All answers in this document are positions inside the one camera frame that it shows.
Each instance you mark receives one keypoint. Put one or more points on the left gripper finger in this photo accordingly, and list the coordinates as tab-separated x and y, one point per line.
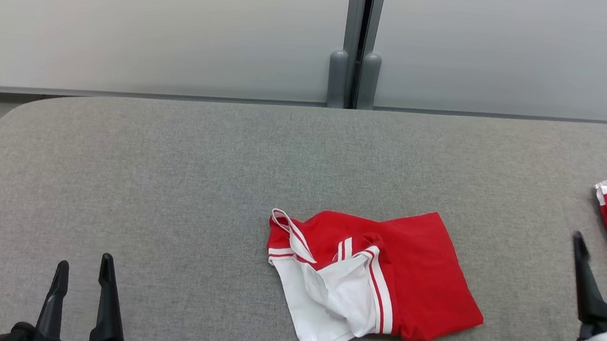
53	313
107	323

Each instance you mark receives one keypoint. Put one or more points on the red jersey with white sleeves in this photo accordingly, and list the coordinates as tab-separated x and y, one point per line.
426	280

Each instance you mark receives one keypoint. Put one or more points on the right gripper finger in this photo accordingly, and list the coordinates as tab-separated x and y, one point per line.
589	300

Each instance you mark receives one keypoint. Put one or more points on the grey partition base rail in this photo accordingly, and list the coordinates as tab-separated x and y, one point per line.
123	94
506	115

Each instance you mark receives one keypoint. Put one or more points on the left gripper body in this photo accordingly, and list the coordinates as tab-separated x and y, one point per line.
20	335

